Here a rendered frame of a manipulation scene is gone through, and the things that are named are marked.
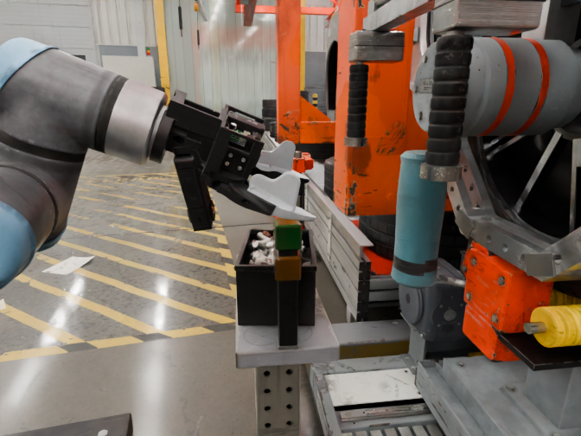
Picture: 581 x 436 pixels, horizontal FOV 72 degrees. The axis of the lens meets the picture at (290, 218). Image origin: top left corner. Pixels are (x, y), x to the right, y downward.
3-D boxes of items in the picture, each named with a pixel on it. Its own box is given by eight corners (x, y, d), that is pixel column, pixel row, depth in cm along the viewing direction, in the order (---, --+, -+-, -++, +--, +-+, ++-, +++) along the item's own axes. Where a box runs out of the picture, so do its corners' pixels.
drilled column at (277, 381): (299, 461, 96) (301, 304, 84) (258, 466, 94) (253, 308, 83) (294, 429, 105) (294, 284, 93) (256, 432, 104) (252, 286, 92)
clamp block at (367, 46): (404, 60, 71) (406, 28, 70) (354, 60, 70) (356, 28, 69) (393, 63, 76) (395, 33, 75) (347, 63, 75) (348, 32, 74)
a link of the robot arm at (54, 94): (6, 118, 48) (27, 35, 46) (114, 155, 51) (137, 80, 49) (-39, 121, 39) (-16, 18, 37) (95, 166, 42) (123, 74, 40)
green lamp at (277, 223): (302, 250, 59) (302, 224, 58) (275, 252, 58) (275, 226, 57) (298, 241, 63) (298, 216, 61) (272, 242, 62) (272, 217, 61)
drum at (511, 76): (588, 139, 57) (610, 31, 53) (446, 141, 54) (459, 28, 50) (520, 131, 70) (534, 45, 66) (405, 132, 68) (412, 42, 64)
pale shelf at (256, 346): (340, 362, 66) (340, 345, 65) (235, 369, 64) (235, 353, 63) (300, 261, 106) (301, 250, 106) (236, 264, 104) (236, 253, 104)
